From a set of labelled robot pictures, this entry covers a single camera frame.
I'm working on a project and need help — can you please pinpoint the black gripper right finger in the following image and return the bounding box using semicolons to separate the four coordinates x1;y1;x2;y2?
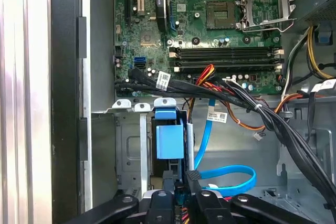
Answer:
186;170;316;224

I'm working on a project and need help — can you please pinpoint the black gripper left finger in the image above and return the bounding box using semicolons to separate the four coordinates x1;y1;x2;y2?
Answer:
64;170;176;224

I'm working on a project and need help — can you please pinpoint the red yellow black power wire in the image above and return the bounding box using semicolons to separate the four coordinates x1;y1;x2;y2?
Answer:
174;63;237;224

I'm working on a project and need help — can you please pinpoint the hard disk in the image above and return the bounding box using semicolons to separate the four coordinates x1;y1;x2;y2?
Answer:
151;97;195;196

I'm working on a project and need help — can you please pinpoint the blue data wire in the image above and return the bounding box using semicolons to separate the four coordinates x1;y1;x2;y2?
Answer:
193;98;257;192

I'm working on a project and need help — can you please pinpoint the grey metal disk bay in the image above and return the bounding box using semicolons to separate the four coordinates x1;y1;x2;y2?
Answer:
106;98;196;196

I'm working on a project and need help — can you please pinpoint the black RAM slot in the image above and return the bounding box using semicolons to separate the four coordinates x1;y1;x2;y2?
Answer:
169;47;283;54
173;60;283;67
169;52;283;60
173;66;283;73

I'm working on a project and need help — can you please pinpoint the black and grey PC case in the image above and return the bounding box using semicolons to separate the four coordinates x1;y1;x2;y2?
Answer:
49;0;336;224

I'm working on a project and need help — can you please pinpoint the green motherboard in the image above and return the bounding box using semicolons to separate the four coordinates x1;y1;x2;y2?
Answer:
113;0;286;98

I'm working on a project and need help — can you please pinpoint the CPU socket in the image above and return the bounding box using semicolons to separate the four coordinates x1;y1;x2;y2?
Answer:
206;1;237;30

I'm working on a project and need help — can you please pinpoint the metal locking lever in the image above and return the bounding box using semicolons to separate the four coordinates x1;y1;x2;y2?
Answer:
240;18;299;34

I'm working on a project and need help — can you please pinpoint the black graphics card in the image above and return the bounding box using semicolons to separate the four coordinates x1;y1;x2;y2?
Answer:
154;0;171;34

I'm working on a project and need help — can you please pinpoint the blue plastic latch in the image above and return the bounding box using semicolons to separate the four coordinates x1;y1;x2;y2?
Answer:
314;30;332;45

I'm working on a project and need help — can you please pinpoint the grey power supply unit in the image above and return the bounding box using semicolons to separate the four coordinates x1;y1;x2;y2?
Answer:
296;0;336;28

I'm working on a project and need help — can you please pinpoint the thin orange brown wire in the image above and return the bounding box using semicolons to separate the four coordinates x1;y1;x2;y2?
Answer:
183;94;302;141

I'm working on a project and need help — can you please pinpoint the yellow black white cable bundle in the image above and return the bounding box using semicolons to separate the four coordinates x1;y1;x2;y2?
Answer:
282;24;336;96

